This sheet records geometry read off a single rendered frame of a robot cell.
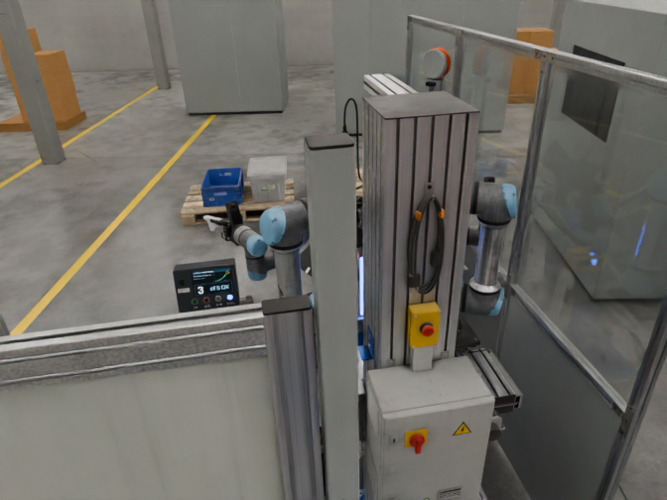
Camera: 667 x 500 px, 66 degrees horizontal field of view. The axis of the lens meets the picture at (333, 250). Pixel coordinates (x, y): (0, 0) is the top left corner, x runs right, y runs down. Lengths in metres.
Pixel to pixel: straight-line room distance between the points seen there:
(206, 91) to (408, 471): 8.81
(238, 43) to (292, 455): 9.09
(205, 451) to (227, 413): 0.08
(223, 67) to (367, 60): 2.95
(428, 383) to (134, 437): 1.04
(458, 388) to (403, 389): 0.16
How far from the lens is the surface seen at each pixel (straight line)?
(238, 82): 9.78
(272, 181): 5.45
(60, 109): 10.27
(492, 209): 1.83
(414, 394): 1.60
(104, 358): 0.66
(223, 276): 2.24
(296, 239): 1.66
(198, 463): 0.83
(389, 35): 7.91
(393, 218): 1.39
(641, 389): 1.97
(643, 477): 3.30
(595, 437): 2.27
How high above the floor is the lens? 2.36
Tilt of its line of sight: 29 degrees down
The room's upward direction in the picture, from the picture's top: 2 degrees counter-clockwise
